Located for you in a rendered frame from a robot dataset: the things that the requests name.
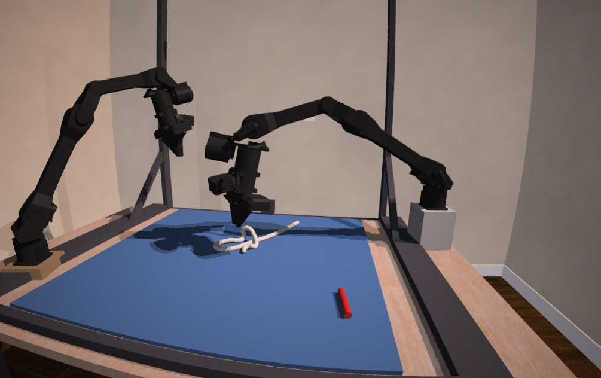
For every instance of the white rope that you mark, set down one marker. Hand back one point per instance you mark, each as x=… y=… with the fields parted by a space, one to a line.
x=250 y=244

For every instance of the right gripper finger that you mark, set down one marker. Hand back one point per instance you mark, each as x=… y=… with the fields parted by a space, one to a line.
x=177 y=143
x=169 y=145

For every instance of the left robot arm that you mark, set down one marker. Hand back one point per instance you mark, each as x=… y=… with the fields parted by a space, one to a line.
x=357 y=122

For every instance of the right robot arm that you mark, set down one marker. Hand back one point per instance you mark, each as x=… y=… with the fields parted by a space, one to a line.
x=29 y=242

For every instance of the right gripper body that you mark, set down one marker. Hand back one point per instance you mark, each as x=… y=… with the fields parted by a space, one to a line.
x=166 y=118

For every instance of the red cylinder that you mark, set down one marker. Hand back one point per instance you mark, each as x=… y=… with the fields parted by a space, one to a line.
x=344 y=303

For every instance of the blue work mat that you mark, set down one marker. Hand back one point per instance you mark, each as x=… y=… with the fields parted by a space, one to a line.
x=275 y=305

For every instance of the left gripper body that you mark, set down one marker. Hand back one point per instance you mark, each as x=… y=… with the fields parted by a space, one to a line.
x=253 y=202

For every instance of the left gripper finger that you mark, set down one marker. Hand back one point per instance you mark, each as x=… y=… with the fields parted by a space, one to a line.
x=232 y=207
x=241 y=214

